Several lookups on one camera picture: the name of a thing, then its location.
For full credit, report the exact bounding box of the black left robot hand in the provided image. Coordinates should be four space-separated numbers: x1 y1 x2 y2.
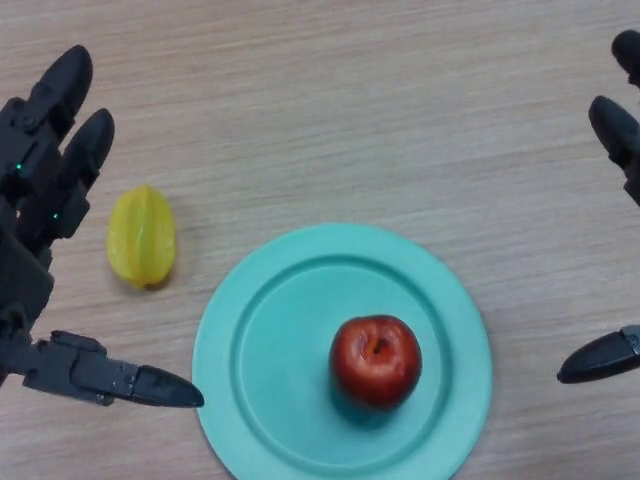
0 44 206 409

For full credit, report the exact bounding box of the yellow starfruit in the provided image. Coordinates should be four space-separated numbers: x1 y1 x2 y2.
105 183 176 291

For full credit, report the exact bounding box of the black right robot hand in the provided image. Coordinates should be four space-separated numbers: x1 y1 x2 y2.
556 29 640 385

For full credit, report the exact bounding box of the green round plate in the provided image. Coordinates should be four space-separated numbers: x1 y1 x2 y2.
191 222 494 480

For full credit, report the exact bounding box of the red apple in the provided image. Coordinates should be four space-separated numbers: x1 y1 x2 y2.
328 314 423 412

